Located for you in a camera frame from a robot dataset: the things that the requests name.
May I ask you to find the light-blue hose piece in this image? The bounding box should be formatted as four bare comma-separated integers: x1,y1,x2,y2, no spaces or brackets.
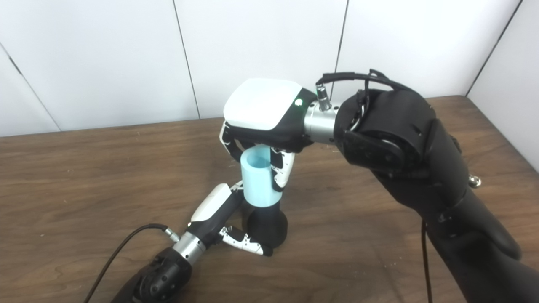
240,145,282,208

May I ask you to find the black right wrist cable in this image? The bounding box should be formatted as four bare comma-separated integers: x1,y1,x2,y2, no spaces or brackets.
316,69,434,303

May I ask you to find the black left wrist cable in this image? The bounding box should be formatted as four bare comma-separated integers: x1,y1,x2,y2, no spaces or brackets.
83,223,181,303

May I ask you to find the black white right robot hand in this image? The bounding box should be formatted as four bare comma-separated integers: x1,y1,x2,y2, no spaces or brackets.
219,78,318,193

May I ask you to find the black flared nozzle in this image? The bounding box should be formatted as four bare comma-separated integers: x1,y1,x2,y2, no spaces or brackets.
246,201,289,249

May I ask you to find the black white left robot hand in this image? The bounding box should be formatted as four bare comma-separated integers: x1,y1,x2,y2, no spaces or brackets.
185,181,273,257

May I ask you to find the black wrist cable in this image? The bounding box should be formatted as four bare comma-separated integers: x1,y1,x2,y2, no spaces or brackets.
83,223,181,303
316,69,434,303

